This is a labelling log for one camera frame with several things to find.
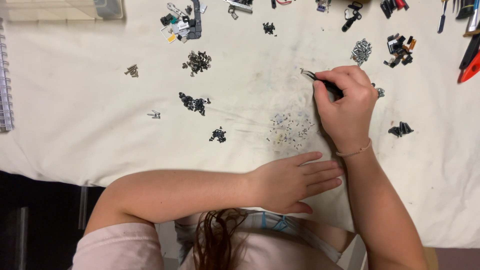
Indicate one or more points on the clear plastic box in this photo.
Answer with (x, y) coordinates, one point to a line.
(105, 8)

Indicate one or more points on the person's right hand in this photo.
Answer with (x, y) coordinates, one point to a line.
(350, 108)

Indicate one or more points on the pile of small black screws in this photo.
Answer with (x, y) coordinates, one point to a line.
(218, 135)

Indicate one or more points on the grey metal bracket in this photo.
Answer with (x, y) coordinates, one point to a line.
(240, 6)

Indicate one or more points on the scatter of tiny silver screws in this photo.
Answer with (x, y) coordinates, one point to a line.
(290, 131)

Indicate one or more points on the white blue patterned garment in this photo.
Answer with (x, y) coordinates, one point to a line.
(300, 228)

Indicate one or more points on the pair of silver screws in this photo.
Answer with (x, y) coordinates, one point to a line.
(155, 114)

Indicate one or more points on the small group of bronze screws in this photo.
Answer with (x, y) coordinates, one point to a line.
(132, 70)

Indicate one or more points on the black silver-tipped tweezers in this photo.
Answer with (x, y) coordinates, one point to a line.
(310, 75)

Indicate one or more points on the grey metal bar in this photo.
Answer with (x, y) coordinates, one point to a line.
(83, 206)
(22, 240)

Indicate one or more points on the stained white table cloth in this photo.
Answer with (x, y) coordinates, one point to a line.
(93, 123)

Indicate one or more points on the black and red parts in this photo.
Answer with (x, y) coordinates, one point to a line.
(392, 6)

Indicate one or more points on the small purple part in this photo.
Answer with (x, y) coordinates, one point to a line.
(322, 6)

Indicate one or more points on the slim black-tipped metal tool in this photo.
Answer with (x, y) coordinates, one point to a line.
(442, 18)

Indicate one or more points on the group of large black screws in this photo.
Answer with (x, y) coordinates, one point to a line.
(401, 129)

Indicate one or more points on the black plastic clip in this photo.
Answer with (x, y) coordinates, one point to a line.
(351, 17)

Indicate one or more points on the person's left hand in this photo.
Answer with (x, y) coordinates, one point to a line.
(285, 183)

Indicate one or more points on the pile of black orange parts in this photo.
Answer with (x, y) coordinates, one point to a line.
(399, 50)

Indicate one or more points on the heap of mixed electronic parts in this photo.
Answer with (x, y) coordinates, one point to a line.
(183, 24)

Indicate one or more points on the pile of shiny silver screws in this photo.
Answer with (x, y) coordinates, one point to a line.
(361, 51)

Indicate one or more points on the white spiral notebook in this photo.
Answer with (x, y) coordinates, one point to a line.
(5, 82)

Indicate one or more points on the orange plastic pry tool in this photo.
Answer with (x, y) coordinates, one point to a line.
(471, 69)

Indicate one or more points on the small silver metal parts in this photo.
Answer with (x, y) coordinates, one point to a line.
(380, 92)

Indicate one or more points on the person's pink shirt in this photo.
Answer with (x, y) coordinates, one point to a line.
(120, 249)

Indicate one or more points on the cluster of tiny black screws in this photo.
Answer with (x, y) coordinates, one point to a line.
(268, 28)

